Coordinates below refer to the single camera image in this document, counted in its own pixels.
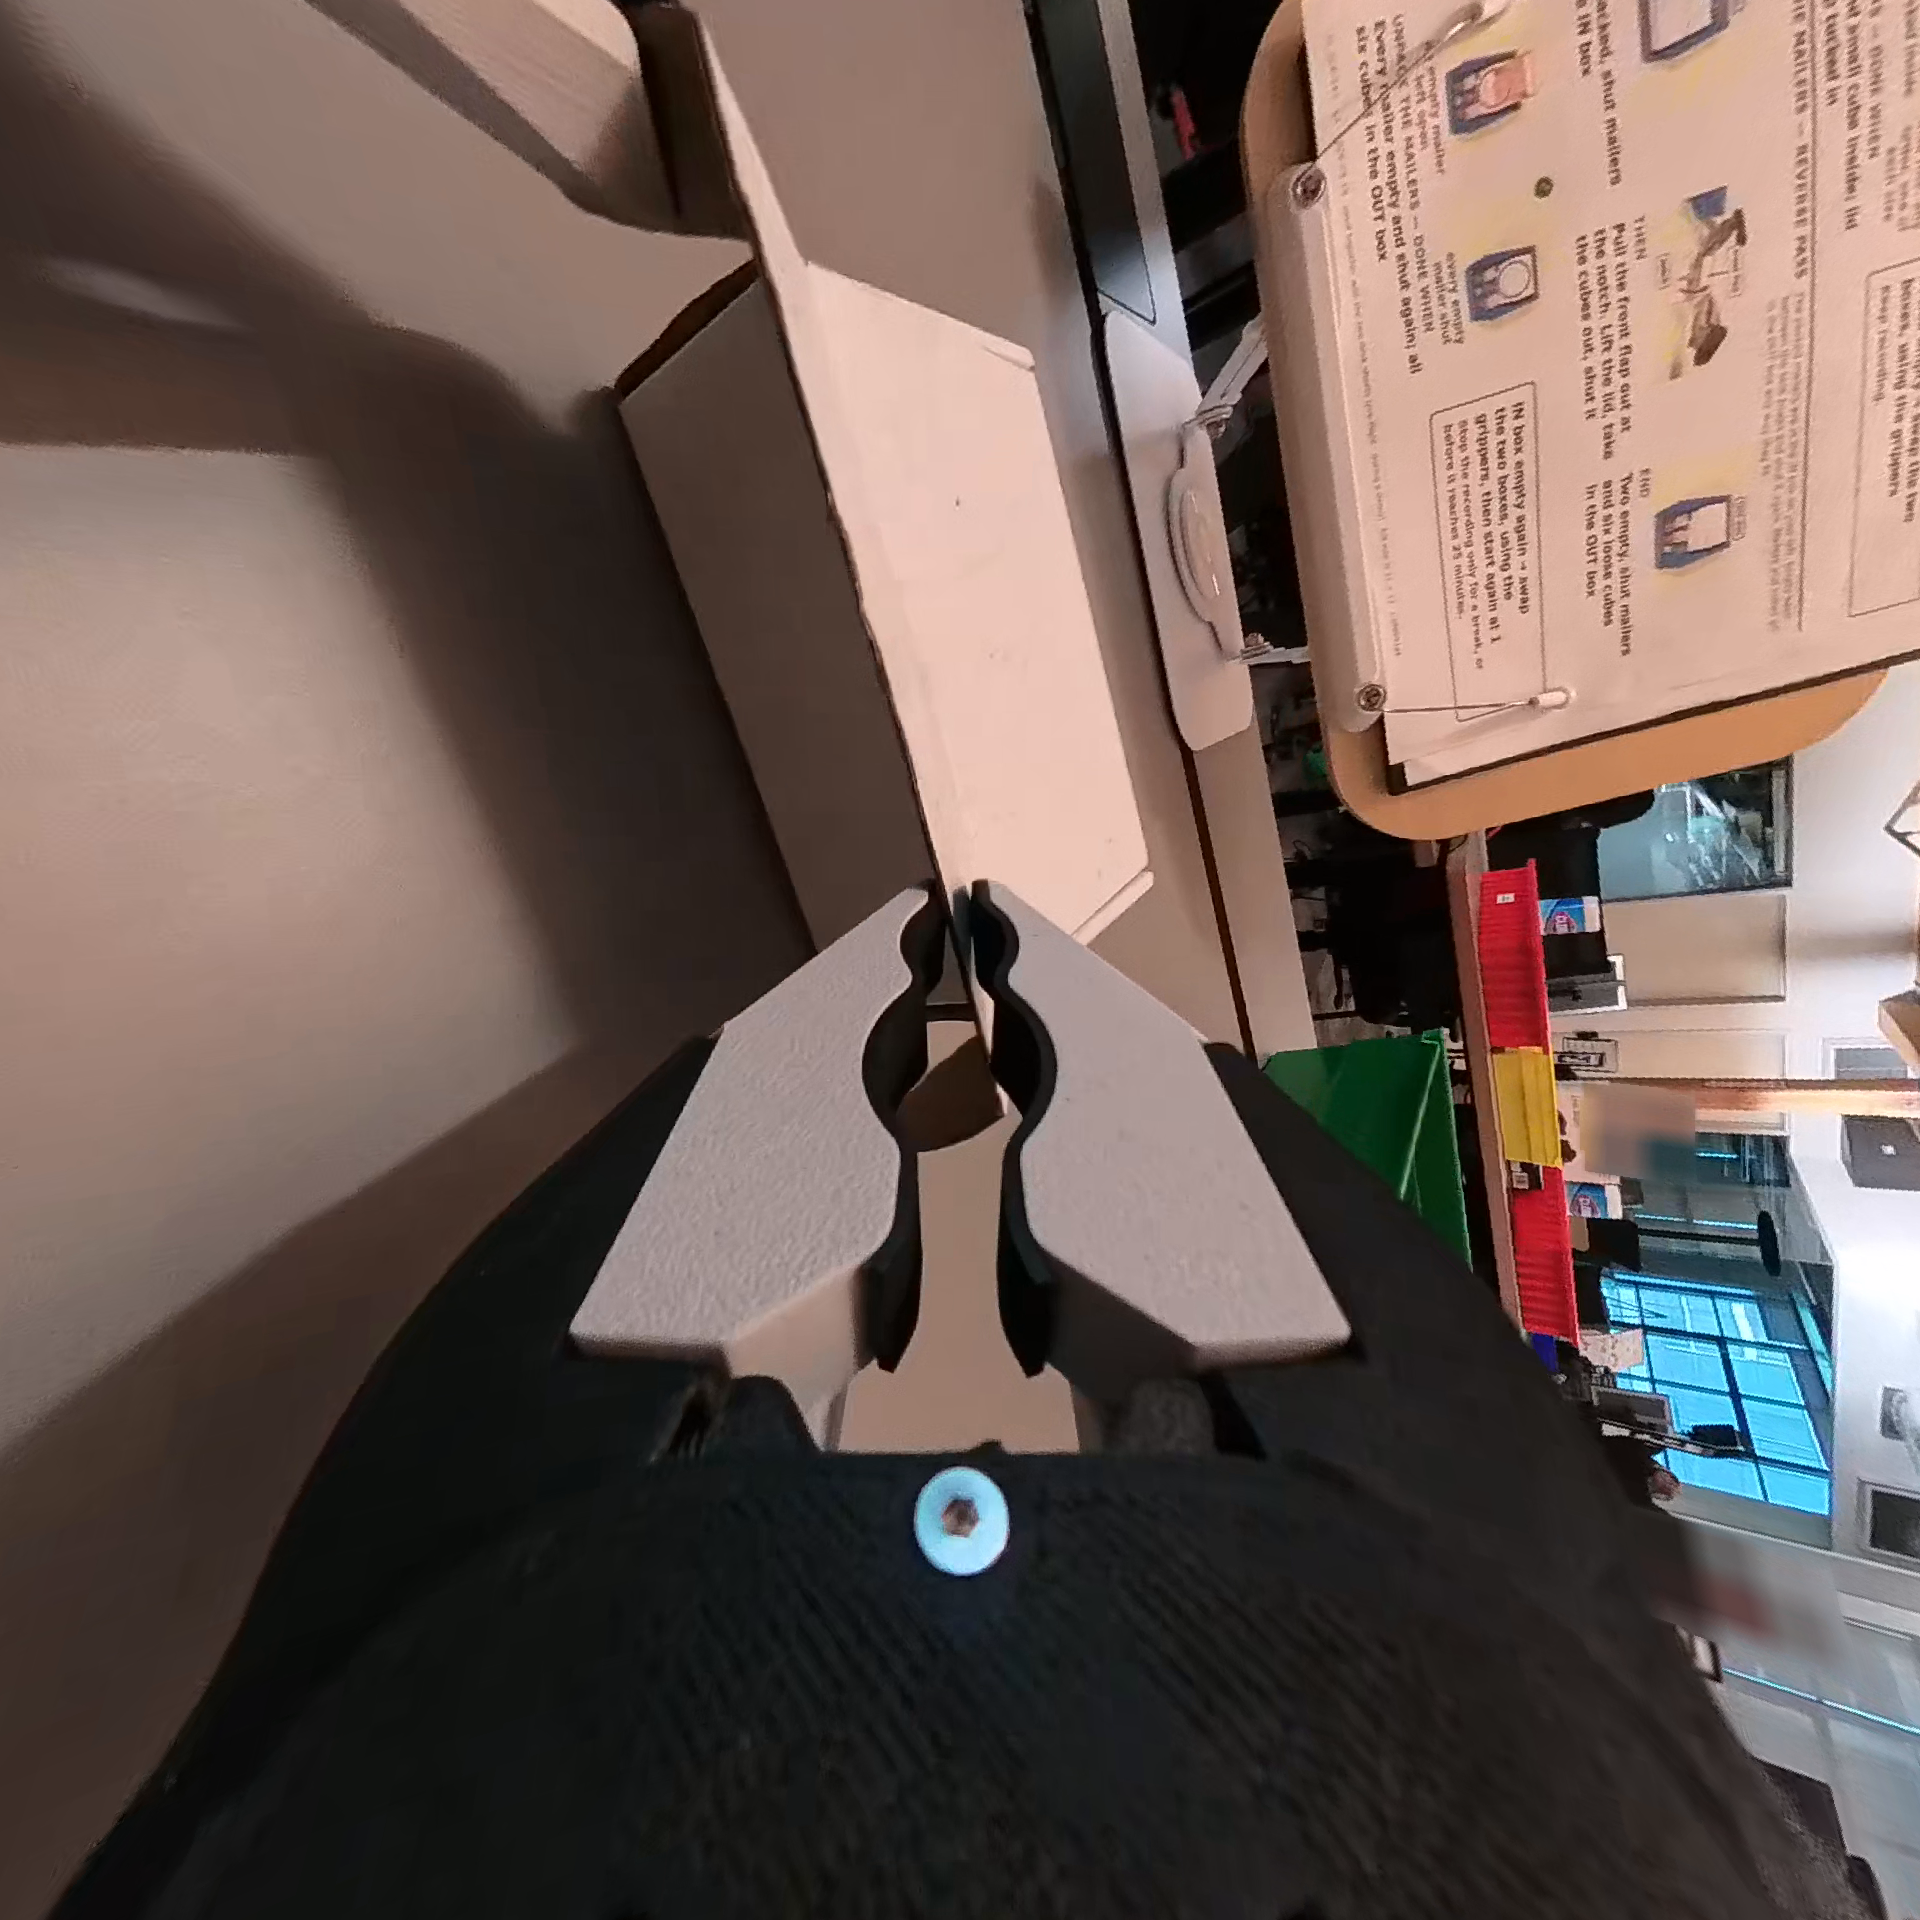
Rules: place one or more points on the grey desk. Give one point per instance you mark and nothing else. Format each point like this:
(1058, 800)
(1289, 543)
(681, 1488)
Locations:
(1261, 930)
(301, 751)

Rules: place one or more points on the instruction sheet on wooden stand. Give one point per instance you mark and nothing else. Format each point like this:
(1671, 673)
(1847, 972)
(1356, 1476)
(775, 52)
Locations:
(1501, 795)

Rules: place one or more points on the white cardboard mailer box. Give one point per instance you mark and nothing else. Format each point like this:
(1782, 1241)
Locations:
(961, 523)

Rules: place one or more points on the red plastic bin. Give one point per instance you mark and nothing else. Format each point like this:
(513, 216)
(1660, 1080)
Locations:
(1546, 1244)

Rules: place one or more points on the green plastic bin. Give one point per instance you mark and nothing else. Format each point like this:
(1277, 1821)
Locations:
(1381, 1124)

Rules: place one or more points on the yellow plastic bin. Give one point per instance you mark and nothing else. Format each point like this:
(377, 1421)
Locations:
(1527, 1101)

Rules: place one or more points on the metal page holder clip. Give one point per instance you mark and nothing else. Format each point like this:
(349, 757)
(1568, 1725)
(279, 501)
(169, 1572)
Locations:
(1313, 180)
(1501, 705)

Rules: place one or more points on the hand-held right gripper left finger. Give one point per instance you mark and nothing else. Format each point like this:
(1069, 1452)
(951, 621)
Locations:
(734, 1200)

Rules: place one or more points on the printed instruction sheet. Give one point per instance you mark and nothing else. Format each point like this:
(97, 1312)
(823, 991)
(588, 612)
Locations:
(1650, 376)

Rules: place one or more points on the white stand base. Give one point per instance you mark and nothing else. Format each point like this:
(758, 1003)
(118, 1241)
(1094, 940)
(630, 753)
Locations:
(1215, 629)

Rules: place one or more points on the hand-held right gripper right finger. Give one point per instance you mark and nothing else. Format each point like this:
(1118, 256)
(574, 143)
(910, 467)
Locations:
(1185, 1200)

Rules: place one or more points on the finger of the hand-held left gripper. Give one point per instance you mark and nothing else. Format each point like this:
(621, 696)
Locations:
(525, 90)

